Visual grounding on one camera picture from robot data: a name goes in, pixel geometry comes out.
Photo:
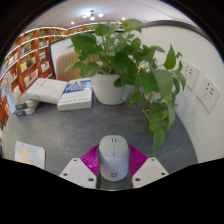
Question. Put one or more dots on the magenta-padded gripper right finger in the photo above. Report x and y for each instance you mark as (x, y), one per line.
(150, 170)

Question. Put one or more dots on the white wall socket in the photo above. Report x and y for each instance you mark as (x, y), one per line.
(191, 74)
(208, 93)

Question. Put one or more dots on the green plant in white pot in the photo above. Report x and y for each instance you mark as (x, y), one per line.
(126, 63)

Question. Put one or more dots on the light grey computer mouse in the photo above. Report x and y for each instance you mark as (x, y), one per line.
(113, 160)

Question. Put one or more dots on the pastel printed mouse pad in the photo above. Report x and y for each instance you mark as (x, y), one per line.
(30, 155)

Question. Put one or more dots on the blue and white book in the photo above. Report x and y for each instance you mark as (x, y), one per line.
(76, 95)

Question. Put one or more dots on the ceiling lamp with round bulbs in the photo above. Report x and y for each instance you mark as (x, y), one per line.
(92, 15)

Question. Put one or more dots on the orange wooden shelf unit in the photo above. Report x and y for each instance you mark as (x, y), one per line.
(30, 63)

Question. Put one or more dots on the recessed ceiling spotlights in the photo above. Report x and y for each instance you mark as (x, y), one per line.
(72, 23)

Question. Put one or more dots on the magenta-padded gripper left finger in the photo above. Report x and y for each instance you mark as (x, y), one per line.
(77, 170)

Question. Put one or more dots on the thick white book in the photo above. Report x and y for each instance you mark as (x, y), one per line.
(46, 90)

